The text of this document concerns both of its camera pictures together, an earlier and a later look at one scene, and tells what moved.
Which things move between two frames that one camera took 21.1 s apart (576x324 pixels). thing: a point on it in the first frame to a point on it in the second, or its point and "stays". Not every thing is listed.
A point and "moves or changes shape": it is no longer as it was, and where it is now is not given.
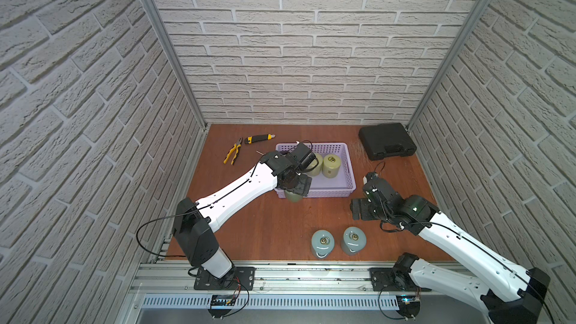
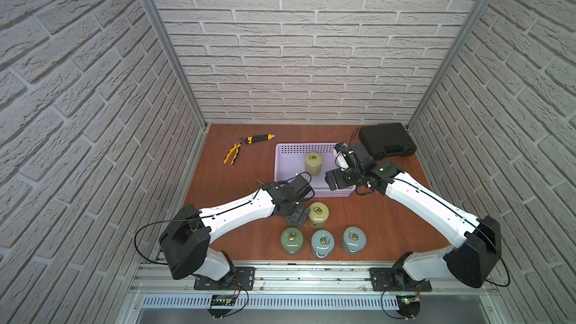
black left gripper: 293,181 to 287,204
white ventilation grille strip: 278,301 stays
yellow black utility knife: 253,139 stays
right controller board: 409,305 stays
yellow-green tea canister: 331,166 to 318,214
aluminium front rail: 176,278 stays
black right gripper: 362,208 to 337,173
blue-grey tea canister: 322,242 stays
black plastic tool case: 380,141 stays
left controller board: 221,301 stays
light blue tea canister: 353,241 stays
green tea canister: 293,197 moves or changes shape
